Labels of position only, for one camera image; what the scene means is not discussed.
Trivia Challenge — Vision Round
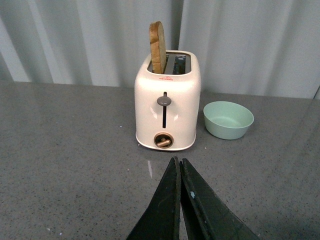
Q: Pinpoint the toast bread slice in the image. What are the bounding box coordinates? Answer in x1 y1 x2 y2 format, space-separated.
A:
149 21 167 74

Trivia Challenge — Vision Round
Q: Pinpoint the white two-slot toaster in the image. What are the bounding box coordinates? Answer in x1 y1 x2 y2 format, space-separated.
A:
134 50 201 151

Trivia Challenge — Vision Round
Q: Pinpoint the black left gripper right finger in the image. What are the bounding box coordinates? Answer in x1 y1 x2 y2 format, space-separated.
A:
180 158 259 240

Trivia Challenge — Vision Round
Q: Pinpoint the green bowl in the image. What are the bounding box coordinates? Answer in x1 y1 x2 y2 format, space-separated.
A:
203 101 255 140

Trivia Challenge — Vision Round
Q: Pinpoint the grey curtain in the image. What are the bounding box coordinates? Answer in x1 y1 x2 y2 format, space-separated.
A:
0 0 320 99

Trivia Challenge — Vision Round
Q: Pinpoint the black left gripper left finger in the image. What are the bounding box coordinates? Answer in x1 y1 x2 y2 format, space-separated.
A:
127 156 182 240

